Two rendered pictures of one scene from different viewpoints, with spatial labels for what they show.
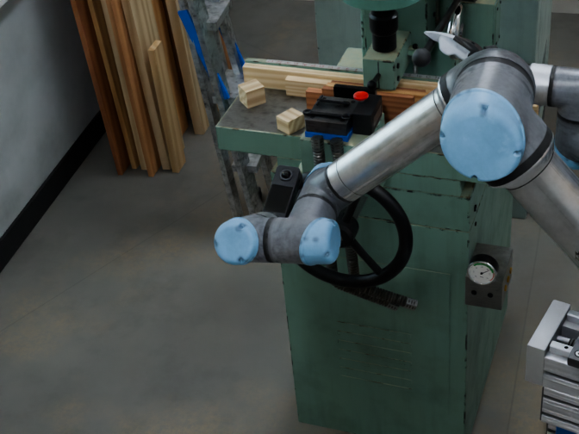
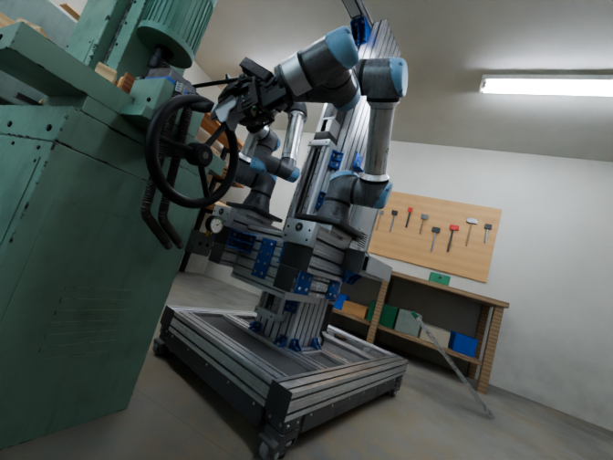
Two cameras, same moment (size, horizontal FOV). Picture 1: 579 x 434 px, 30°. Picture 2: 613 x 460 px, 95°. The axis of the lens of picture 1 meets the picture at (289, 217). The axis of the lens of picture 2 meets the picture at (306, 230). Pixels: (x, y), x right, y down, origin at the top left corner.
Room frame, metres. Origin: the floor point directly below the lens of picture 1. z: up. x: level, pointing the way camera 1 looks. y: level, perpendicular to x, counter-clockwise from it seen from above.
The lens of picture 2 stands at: (1.31, 0.60, 0.61)
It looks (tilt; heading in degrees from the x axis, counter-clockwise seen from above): 7 degrees up; 274
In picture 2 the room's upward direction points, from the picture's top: 17 degrees clockwise
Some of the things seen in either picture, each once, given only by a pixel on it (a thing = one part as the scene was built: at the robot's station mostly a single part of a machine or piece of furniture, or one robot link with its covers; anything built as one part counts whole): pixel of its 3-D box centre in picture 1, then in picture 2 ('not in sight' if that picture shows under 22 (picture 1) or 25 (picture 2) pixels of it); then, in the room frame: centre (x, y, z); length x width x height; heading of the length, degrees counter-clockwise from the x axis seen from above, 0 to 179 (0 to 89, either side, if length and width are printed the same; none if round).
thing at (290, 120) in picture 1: (290, 120); (105, 75); (1.95, -0.02, 0.92); 0.05 x 0.04 x 0.03; 128
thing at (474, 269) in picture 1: (482, 271); (212, 226); (1.71, -0.39, 0.65); 0.06 x 0.04 x 0.08; 67
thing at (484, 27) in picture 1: (477, 21); not in sight; (2.12, -0.45, 1.02); 0.09 x 0.07 x 0.12; 67
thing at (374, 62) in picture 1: (389, 62); not in sight; (2.03, -0.24, 0.99); 0.14 x 0.07 x 0.09; 157
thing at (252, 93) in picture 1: (252, 93); (31, 36); (2.08, 0.05, 0.92); 0.05 x 0.04 x 0.04; 114
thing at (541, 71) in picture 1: (537, 85); (257, 129); (1.71, -0.48, 1.09); 0.08 x 0.05 x 0.08; 157
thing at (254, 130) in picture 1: (356, 139); (141, 122); (1.92, -0.16, 0.87); 0.61 x 0.30 x 0.06; 67
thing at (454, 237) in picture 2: not in sight; (406, 226); (0.34, -3.08, 1.50); 2.00 x 0.04 x 0.90; 161
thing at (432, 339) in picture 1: (404, 263); (50, 272); (2.12, -0.28, 0.35); 0.58 x 0.45 x 0.71; 157
